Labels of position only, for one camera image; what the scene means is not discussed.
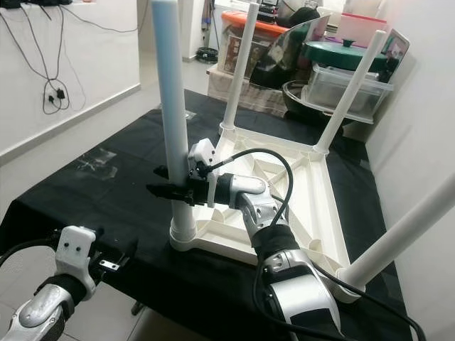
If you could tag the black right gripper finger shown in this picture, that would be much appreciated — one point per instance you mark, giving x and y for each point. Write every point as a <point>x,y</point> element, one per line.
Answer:
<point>167,192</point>
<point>162,171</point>

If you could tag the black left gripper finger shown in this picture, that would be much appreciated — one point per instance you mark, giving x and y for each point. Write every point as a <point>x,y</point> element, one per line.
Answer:
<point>129,253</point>

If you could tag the white plastic table leg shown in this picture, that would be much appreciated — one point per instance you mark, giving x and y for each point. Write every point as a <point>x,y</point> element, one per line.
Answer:
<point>240,71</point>
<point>398,234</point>
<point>352,92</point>
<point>170,85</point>

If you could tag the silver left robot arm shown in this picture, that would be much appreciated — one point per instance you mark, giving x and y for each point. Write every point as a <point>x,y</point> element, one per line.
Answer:
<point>43,316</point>

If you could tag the black tablecloth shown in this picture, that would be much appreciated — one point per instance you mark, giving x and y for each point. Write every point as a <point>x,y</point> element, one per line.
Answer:
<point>99,213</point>

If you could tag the clear plastic bag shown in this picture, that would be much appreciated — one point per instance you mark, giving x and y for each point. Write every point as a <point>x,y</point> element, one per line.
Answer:
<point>98,162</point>
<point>188,114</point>

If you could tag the beige cloth covered bench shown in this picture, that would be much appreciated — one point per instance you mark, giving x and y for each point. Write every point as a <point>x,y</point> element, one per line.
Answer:
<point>263,98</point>

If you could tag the white plastic table top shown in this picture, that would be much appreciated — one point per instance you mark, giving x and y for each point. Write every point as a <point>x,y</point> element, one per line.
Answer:
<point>313,206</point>

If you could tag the black round wok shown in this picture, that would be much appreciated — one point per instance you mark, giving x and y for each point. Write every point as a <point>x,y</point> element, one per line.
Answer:
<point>291,101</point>

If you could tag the black plug adapter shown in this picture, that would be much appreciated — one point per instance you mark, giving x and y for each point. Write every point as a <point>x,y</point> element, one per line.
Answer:
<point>57,94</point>

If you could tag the red printed carton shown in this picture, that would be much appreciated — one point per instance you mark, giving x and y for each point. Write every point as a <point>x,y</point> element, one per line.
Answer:
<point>231,53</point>

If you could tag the clear plastic container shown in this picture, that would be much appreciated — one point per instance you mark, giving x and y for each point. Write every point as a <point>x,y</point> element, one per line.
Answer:
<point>334,92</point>

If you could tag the green pot lid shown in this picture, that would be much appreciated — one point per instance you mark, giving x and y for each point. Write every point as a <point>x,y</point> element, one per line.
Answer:
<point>338,55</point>

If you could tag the black kitchen appliance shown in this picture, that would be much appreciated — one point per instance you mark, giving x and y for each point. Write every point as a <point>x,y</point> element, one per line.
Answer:
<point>268,8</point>

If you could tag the black cloth bundle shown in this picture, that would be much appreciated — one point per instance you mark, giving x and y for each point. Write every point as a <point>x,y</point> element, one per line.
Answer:
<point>300,15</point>

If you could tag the black set-top box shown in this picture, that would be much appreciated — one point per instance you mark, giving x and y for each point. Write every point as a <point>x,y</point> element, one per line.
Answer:
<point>15,3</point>

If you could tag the pink plastic tub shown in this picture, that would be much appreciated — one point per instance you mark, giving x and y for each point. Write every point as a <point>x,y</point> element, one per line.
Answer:
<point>361,30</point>

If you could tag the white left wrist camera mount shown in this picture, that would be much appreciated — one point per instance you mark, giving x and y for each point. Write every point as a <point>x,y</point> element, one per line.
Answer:
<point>77,249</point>

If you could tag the dark metal folding table frame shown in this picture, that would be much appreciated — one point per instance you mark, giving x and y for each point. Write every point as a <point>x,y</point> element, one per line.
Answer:
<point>138,307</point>

